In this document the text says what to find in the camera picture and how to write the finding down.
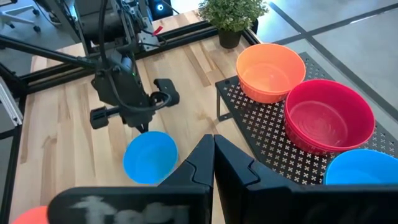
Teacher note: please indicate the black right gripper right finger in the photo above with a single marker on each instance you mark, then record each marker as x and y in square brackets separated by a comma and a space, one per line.
[248, 199]

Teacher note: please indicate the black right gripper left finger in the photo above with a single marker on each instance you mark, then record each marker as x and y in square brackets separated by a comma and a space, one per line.
[192, 193]

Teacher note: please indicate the blue plastic mini bowl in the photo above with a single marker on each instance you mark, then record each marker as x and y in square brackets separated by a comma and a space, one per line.
[149, 158]
[360, 169]

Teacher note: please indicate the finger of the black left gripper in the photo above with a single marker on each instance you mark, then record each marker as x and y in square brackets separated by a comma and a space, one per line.
[140, 127]
[145, 127]

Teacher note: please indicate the black box with blue light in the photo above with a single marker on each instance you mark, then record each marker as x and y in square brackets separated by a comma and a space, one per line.
[166, 12]

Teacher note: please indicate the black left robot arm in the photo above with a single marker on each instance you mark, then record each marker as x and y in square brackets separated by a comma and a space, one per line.
[93, 18]

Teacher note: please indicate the black perforated metal shelf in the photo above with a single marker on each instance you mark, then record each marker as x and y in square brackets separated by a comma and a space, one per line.
[270, 133]

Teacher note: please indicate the small green potted plant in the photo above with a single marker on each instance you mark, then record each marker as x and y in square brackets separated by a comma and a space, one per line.
[231, 14]

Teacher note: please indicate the red plastic mini bowl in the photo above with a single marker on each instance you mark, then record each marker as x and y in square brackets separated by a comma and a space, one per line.
[297, 143]
[326, 121]

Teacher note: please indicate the office chair base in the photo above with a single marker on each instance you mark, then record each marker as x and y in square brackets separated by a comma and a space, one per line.
[18, 19]

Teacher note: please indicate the black aluminium table frame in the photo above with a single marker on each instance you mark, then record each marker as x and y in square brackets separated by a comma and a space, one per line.
[186, 32]

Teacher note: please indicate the silver metal bracket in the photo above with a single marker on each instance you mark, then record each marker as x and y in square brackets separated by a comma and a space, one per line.
[9, 102]

